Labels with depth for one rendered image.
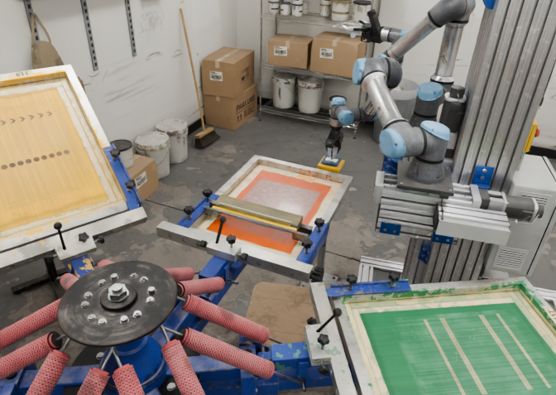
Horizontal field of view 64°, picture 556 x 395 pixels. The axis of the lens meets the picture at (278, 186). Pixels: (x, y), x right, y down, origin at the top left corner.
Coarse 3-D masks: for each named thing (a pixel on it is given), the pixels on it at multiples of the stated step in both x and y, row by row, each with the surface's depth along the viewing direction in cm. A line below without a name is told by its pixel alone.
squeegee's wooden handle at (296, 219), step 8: (216, 200) 203; (224, 200) 202; (232, 200) 202; (240, 200) 202; (248, 208) 198; (256, 208) 198; (264, 208) 198; (272, 208) 197; (280, 216) 193; (288, 216) 193; (296, 216) 193; (296, 224) 189
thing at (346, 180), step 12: (252, 168) 248; (288, 168) 247; (300, 168) 244; (312, 168) 245; (240, 180) 236; (336, 180) 239; (348, 180) 235; (216, 192) 221; (228, 192) 226; (336, 204) 215; (204, 216) 207; (324, 216) 206; (192, 228) 195
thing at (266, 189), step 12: (264, 180) 239; (276, 180) 240; (288, 180) 240; (252, 192) 228; (264, 192) 228; (276, 192) 229; (264, 204) 219; (228, 216) 209; (216, 228) 201; (228, 228) 202; (240, 228) 202; (252, 228) 202
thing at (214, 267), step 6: (216, 258) 171; (222, 258) 171; (210, 264) 168; (216, 264) 168; (222, 264) 168; (204, 270) 165; (210, 270) 165; (216, 270) 165; (222, 270) 168; (204, 276) 162; (210, 276) 162; (216, 276) 164; (222, 276) 169
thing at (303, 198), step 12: (300, 180) 240; (288, 192) 229; (300, 192) 229; (312, 192) 230; (324, 192) 230; (276, 204) 220; (288, 204) 220; (300, 204) 220; (312, 204) 221; (312, 216) 211; (264, 228) 202; (252, 240) 195; (264, 240) 195; (276, 240) 195; (288, 240) 195; (288, 252) 189
